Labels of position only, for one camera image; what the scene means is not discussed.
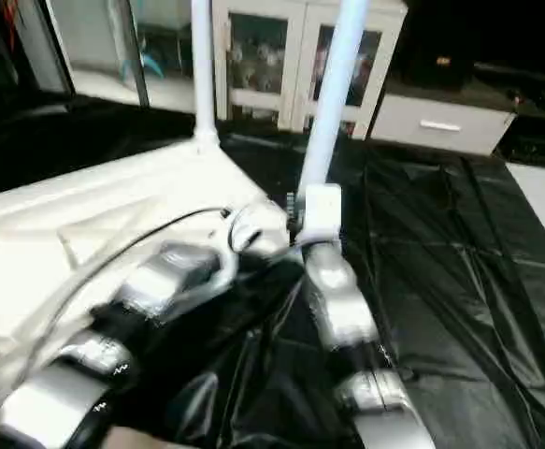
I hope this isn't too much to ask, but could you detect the white plastic table top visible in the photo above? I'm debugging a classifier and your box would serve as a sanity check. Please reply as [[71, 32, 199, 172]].
[[0, 138, 294, 427]]

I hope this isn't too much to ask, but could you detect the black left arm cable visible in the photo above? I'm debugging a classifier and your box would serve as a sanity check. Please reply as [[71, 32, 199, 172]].
[[24, 206, 234, 356]]

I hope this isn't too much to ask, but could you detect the white glass door cabinet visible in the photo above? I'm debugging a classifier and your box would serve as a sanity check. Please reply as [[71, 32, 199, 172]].
[[209, 0, 409, 138]]

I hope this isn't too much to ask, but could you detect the black box device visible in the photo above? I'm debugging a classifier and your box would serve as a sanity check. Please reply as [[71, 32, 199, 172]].
[[410, 33, 474, 90]]

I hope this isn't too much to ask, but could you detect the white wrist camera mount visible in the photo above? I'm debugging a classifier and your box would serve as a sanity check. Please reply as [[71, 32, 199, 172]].
[[223, 198, 294, 265], [294, 183, 345, 246]]

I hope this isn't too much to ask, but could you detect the white drawer unit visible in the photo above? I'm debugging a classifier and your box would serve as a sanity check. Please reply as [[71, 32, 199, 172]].
[[369, 92, 518, 157]]

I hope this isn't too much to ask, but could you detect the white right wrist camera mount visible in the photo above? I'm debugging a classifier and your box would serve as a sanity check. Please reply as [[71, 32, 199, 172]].
[[294, 183, 345, 246]]

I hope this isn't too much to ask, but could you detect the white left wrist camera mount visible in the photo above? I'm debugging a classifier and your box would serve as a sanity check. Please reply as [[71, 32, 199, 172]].
[[223, 198, 294, 265]]

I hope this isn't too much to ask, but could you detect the teal floor stand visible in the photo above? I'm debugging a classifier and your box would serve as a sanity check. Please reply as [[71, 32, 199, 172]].
[[137, 49, 168, 80]]

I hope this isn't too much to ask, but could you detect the black plastic mat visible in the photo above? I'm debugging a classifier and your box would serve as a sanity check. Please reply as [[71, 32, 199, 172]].
[[0, 94, 545, 449]]

